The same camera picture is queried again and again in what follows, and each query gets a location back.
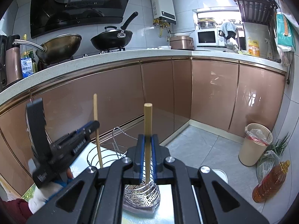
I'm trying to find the white speckled countertop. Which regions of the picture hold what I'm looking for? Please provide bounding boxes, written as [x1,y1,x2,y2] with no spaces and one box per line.
[0,48,288,108]

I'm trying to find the beige trash bin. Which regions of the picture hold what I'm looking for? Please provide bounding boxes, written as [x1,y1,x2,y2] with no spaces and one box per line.
[238,123,273,166]

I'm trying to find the light blue cloth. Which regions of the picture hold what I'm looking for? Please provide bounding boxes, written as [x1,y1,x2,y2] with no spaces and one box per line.
[219,22,238,39]

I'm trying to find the copper kitchen cabinet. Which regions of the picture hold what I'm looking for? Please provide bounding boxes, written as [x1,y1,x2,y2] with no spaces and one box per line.
[0,56,287,197]

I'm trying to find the dark glass bottle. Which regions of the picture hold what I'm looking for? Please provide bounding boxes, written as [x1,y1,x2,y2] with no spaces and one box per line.
[22,34,38,74]

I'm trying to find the teal and white bag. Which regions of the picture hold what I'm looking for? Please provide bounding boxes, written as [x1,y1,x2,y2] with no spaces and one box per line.
[275,8,296,52]

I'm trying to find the clear plastic bag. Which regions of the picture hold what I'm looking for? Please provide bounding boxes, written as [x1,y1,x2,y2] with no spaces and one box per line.
[256,150,281,183]

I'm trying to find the steel wok with handle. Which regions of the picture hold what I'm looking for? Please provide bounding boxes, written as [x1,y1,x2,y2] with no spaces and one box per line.
[13,34,83,64]

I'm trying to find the blue and white salt bag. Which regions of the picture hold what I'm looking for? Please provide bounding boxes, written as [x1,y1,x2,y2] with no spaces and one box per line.
[21,57,34,79]

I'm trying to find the white microwave oven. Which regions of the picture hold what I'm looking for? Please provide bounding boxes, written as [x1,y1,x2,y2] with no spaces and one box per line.
[195,28,226,48]

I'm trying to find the stainless steel utensil holder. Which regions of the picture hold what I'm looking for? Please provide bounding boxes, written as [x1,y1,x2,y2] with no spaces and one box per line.
[86,126,162,213]

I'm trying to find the black range hood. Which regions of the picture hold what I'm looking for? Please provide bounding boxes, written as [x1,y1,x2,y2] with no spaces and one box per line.
[30,0,137,39]

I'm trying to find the black wok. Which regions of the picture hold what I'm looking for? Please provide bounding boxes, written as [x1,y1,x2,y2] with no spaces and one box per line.
[90,12,139,51]

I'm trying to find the white water heater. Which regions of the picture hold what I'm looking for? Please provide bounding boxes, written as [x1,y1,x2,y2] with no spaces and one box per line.
[151,0,177,25]

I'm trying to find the copper rice cooker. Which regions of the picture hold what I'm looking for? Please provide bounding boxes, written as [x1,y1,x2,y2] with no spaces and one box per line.
[169,34,195,51]

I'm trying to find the gas stove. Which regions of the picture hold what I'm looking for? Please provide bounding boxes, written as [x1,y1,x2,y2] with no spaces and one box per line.
[70,47,127,59]

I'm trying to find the clear spray bottle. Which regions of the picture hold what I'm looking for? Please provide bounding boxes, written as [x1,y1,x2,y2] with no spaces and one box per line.
[265,38,274,60]

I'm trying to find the person's left hand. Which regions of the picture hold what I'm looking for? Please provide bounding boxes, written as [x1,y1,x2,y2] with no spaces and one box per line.
[28,166,74,213]

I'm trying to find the pink thermos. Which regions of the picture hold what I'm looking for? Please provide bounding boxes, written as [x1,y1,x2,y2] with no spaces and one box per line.
[5,47,24,85]

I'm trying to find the person's left forearm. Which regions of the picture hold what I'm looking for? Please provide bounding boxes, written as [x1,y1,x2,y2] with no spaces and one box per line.
[0,198,33,224]

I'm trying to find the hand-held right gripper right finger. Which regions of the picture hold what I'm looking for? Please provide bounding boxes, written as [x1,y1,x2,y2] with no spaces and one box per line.
[151,134,269,224]

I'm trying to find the black dish rack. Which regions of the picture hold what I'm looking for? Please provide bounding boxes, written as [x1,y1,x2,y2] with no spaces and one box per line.
[227,0,279,23]

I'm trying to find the white plastic bag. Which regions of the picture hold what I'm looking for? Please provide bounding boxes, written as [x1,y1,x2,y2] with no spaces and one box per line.
[279,49,292,66]

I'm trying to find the stacked metal bowls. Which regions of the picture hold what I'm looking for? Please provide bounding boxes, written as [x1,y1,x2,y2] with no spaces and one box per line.
[197,17,219,30]

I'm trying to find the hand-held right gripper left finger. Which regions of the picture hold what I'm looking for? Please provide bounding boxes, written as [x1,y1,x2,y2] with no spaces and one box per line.
[27,134,146,224]

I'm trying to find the green onions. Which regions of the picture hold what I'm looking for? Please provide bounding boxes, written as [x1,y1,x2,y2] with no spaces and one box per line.
[266,133,290,159]

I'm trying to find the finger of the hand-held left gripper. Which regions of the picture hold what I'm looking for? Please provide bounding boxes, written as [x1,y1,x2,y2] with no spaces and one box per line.
[76,121,101,143]

